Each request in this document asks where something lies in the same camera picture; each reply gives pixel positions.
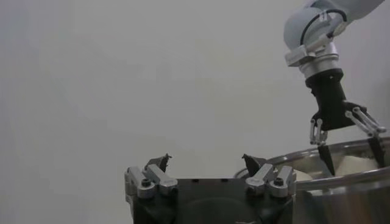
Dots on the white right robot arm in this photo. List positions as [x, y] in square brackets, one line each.
[294, 27]

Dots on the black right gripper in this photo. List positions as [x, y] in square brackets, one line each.
[332, 103]

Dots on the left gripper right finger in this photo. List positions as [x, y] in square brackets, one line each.
[265, 179]

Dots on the white steamed baozi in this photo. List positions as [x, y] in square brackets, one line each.
[353, 165]
[303, 176]

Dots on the perforated steel steamer basket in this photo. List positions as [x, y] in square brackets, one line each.
[335, 207]

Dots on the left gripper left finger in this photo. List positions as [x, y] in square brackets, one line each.
[158, 181]

